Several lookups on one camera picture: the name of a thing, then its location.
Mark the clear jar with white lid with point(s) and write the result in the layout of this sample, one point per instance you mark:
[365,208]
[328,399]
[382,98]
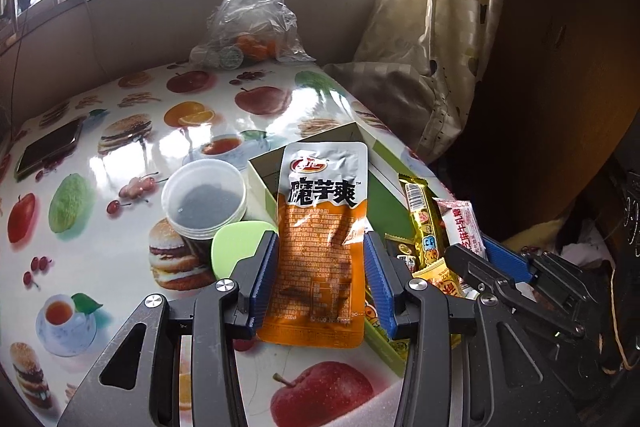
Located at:
[205,202]

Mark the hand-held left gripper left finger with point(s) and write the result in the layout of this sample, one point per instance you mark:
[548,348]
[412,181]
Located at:
[265,277]

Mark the long gold snack bar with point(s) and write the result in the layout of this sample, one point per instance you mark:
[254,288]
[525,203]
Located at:
[425,227]

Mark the black smartphone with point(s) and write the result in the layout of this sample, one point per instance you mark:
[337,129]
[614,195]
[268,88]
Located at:
[50,147]

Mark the green jar with green lid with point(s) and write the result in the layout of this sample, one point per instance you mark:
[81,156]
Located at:
[235,247]

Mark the small gold snack packet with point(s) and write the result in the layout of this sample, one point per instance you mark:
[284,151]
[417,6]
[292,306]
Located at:
[442,279]

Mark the clear plastic bag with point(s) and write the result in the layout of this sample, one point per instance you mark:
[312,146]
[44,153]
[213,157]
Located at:
[250,17]

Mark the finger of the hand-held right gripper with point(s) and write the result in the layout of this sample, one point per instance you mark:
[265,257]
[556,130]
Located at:
[475,269]
[505,257]

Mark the brown wooden cabinet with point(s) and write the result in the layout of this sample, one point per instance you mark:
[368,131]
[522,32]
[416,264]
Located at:
[550,57]

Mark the green cardboard box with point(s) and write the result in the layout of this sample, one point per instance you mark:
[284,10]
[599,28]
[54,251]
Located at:
[390,207]

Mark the red and white nougat packet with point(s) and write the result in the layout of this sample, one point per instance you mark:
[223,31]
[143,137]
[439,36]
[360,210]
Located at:
[462,227]

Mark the pile of small snack packets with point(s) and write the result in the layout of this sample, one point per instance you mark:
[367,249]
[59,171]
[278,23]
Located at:
[402,257]

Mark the orange and white snack pouch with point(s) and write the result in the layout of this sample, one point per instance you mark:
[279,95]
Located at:
[320,232]

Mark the white crumpled paper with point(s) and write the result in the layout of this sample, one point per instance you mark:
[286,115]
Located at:
[582,252]

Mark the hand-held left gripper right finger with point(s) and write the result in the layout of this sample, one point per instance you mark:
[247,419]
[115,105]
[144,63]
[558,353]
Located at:
[380,287]

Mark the cream patterned curtain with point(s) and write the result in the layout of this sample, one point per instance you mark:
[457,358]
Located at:
[440,32]

